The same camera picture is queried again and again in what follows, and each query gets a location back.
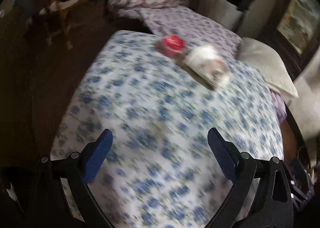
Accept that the white quilted pillow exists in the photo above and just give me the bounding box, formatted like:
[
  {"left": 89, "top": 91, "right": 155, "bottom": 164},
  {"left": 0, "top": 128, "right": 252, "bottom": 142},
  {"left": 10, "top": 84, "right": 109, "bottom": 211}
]
[{"left": 237, "top": 37, "right": 298, "bottom": 98}]

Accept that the red lidded plastic cup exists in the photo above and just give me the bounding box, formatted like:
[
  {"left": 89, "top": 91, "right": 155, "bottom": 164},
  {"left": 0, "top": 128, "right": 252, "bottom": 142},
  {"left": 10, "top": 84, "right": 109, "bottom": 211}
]
[{"left": 158, "top": 34, "right": 185, "bottom": 56}]

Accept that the framed landscape painting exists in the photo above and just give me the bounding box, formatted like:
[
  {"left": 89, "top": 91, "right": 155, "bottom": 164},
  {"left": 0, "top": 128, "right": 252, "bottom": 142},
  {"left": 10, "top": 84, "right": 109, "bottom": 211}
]
[{"left": 277, "top": 0, "right": 319, "bottom": 55}]

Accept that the white tissue pack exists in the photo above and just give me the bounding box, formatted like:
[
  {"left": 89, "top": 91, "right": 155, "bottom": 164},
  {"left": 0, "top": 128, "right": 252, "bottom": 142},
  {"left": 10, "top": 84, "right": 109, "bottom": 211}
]
[{"left": 183, "top": 44, "right": 231, "bottom": 89}]

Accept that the blue floral bed sheet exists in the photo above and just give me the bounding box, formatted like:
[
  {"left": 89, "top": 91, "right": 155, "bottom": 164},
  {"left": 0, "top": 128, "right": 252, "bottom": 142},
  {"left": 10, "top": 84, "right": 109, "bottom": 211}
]
[{"left": 49, "top": 6, "right": 284, "bottom": 228}]

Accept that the purple floral folded quilt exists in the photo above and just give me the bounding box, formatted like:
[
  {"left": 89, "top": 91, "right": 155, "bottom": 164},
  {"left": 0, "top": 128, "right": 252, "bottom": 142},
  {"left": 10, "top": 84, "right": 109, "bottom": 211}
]
[{"left": 270, "top": 90, "right": 287, "bottom": 125}]

